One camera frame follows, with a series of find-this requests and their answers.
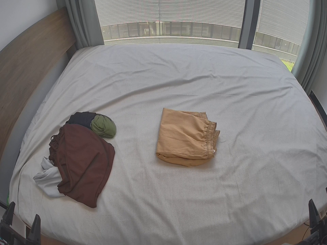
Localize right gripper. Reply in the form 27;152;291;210
308;199;327;245

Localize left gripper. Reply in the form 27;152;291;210
0;202;41;245

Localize tan shorts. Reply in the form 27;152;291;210
155;107;221;167

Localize bed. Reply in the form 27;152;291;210
0;7;327;245

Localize pale grey garment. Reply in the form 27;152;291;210
33;156;63;198

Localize brown shorts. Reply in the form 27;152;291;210
49;124;115;209

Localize black garment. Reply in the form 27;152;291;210
65;112;97;131

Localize green garment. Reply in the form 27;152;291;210
91;114;117;139

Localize grey-green curtain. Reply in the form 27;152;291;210
291;0;327;92
54;0;105;49

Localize window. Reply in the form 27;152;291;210
92;0;311;72

